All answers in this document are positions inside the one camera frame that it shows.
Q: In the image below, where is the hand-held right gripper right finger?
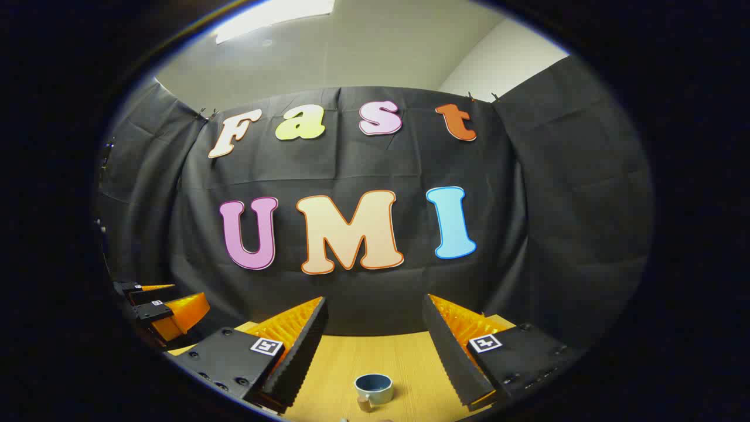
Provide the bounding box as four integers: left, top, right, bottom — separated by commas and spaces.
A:
422, 293, 587, 410

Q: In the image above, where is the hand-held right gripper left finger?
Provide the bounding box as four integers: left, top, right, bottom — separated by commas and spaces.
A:
166, 296, 329, 414

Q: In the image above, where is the pale green cup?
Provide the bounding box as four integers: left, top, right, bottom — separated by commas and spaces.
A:
354, 373, 394, 413

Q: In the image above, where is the wooden desktop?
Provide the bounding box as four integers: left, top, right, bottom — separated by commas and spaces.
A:
167, 314, 516, 422

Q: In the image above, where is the black backdrop cloth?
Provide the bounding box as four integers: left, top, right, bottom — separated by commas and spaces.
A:
94, 56, 654, 355

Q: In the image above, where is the ceiling light panel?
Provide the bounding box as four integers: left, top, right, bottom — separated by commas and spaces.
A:
214, 0, 336, 45

